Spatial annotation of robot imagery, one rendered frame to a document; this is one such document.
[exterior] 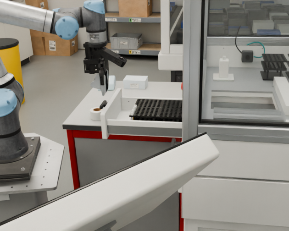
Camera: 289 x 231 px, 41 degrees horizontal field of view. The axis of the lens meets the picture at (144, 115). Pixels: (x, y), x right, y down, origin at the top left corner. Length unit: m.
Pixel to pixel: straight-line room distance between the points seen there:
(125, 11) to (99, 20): 3.99
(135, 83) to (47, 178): 0.94
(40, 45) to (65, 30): 4.79
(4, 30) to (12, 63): 1.23
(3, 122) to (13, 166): 0.16
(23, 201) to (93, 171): 0.47
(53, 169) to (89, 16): 0.57
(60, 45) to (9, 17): 4.64
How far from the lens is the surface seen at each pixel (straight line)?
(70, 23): 1.33
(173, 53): 2.32
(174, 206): 1.95
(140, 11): 5.41
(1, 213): 1.63
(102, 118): 1.47
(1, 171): 1.47
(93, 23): 1.48
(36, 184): 1.41
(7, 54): 4.04
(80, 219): 0.55
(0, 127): 1.48
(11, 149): 1.51
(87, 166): 1.92
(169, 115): 1.50
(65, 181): 2.82
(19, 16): 1.36
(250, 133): 0.99
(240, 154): 1.02
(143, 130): 1.48
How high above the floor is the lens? 1.51
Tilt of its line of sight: 24 degrees down
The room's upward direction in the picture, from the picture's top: 2 degrees counter-clockwise
